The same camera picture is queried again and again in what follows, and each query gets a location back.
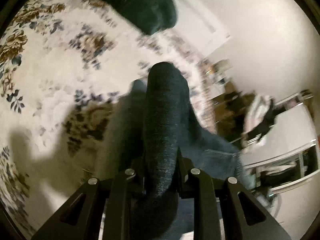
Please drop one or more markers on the dark green plush blanket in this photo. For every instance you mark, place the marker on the dark green plush blanket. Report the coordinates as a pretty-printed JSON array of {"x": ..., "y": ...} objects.
[{"x": 150, "y": 16}]

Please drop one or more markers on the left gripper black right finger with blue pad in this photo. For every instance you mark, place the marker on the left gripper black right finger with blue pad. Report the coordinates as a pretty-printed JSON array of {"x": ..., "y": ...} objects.
[{"x": 226, "y": 210}]

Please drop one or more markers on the brown cardboard box by nightstand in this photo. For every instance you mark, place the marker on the brown cardboard box by nightstand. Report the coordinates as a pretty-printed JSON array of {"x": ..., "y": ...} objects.
[{"x": 230, "y": 109}]

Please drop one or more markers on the white bed headboard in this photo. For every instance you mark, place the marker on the white bed headboard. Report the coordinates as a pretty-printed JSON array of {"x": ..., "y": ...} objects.
[{"x": 200, "y": 28}]

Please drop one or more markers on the white bedside table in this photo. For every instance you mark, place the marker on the white bedside table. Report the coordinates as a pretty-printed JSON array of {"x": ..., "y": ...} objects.
[{"x": 215, "y": 73}]

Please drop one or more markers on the white wardrobe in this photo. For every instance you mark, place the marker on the white wardrobe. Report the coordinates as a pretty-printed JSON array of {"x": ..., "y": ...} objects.
[{"x": 291, "y": 153}]

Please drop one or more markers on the black garment on chair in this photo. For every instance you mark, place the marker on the black garment on chair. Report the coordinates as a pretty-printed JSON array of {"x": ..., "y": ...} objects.
[{"x": 260, "y": 118}]

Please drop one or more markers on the floral bed blanket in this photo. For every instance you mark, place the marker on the floral bed blanket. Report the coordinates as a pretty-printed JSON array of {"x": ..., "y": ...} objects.
[{"x": 64, "y": 65}]

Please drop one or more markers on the dark blue jeans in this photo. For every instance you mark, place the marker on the dark blue jeans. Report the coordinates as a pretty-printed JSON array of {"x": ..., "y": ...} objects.
[{"x": 151, "y": 126}]

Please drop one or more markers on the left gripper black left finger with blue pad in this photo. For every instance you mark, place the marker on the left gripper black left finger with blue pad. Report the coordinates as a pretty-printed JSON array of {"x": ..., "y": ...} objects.
[{"x": 99, "y": 209}]

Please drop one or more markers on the white puffer jacket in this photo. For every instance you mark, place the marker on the white puffer jacket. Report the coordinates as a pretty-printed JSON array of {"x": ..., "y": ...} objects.
[{"x": 249, "y": 147}]

